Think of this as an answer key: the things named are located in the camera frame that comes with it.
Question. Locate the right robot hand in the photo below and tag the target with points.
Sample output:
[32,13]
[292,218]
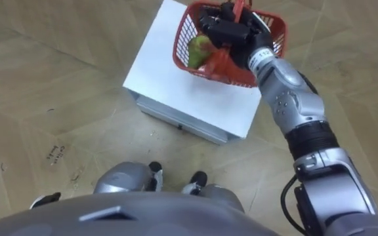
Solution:
[230,32]

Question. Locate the red plastic basket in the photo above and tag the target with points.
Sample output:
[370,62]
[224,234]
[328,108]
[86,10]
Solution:
[228,70]

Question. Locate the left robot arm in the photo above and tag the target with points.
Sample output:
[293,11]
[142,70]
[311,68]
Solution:
[46,200]

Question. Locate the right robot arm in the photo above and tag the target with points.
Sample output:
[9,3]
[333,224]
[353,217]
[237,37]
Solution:
[302,131]

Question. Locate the green pear soft toy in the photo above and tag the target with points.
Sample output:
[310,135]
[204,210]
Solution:
[198,51]

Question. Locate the white cabinet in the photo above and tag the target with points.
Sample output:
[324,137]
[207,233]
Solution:
[189,95]

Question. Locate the robot legs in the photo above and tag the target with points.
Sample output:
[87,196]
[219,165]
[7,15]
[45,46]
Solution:
[133,180]

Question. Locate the robot body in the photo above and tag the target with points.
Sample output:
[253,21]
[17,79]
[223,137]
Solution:
[123,216]

